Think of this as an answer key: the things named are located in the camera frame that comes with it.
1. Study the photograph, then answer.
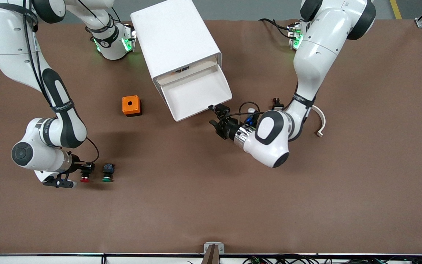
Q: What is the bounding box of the red push button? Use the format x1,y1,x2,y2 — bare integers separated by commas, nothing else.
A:
80,162,95,183

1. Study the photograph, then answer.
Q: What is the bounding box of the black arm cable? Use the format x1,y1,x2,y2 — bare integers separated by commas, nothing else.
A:
22,0,100,164
229,102,270,122

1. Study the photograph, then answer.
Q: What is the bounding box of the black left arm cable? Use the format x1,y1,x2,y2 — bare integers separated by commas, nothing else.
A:
229,102,270,122

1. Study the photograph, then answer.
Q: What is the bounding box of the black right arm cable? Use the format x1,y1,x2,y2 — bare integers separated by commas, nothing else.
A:
22,0,100,164

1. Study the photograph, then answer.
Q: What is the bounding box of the black base cable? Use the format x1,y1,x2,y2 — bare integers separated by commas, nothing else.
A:
259,18,296,38

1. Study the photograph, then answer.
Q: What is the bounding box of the white curved plastic bracket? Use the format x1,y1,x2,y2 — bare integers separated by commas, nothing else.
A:
312,105,326,138

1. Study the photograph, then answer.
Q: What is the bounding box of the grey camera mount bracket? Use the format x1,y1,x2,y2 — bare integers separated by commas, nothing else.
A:
202,241,225,264

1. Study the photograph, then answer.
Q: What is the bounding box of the green push button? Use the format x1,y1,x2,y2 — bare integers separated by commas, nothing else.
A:
101,163,116,183

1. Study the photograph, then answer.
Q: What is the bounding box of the white table edge rail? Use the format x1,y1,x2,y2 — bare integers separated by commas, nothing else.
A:
0,252,422,264

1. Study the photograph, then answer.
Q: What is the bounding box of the orange button enclosure box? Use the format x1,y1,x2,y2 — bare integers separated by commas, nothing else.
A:
122,95,142,117

